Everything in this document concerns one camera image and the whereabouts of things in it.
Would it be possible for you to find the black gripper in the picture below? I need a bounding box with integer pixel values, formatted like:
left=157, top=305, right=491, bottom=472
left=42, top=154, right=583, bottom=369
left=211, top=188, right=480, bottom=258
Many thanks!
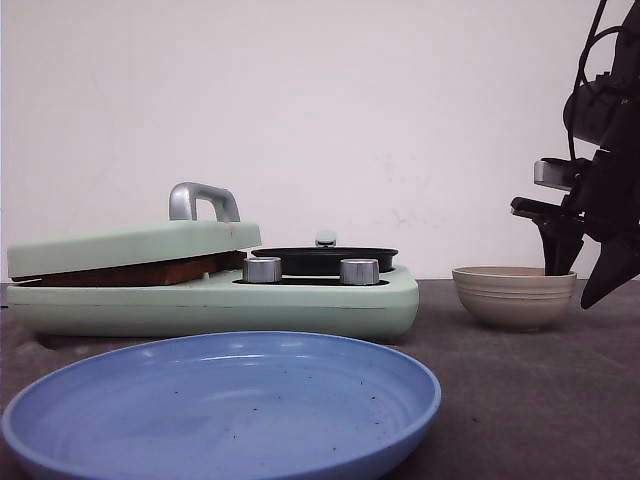
left=511, top=149, right=639, bottom=309

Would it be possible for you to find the beige ribbed bowl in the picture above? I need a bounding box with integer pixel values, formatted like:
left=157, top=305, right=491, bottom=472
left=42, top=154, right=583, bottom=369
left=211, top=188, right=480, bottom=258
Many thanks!
left=452, top=266, right=577, bottom=331

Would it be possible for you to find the bread slice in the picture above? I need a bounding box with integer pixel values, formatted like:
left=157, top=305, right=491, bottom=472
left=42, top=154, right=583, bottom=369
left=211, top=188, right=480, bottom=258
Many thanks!
left=214, top=251, right=247, bottom=272
left=39, top=254, right=228, bottom=287

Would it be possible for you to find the breakfast maker hinged lid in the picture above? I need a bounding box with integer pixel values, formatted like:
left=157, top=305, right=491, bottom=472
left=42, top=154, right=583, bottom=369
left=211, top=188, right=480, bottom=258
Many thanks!
left=7, top=182, right=261, bottom=281

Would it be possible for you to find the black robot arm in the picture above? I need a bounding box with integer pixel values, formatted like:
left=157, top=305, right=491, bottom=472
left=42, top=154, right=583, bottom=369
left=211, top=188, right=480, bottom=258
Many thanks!
left=511, top=2, right=639, bottom=309

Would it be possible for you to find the grey table mat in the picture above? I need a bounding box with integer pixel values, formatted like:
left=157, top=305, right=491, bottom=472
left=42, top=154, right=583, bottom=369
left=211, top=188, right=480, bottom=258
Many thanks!
left=1, top=282, right=639, bottom=479

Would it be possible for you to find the right silver knob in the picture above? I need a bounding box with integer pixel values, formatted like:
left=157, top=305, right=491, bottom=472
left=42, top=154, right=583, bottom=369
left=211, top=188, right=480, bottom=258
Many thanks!
left=340, top=258, right=379, bottom=286

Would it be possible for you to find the silver knob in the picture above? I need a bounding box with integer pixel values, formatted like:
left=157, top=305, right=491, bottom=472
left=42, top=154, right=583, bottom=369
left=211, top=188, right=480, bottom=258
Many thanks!
left=242, top=257, right=282, bottom=284
left=340, top=258, right=379, bottom=286

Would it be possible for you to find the black round frying pan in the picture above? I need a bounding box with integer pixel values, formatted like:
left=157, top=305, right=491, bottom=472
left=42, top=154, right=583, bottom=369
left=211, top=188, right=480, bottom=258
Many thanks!
left=252, top=231, right=399, bottom=276

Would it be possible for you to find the left silver knob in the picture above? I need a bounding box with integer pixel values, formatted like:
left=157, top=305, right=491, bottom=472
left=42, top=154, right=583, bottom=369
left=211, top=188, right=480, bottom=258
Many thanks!
left=242, top=257, right=282, bottom=284

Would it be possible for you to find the blue plate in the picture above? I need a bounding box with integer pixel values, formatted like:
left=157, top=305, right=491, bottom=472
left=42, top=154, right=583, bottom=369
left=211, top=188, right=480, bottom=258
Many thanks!
left=2, top=332, right=441, bottom=479

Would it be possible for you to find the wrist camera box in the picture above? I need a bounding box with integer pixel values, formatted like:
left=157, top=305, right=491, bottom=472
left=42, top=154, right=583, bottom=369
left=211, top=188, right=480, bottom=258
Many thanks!
left=533, top=158, right=592, bottom=191

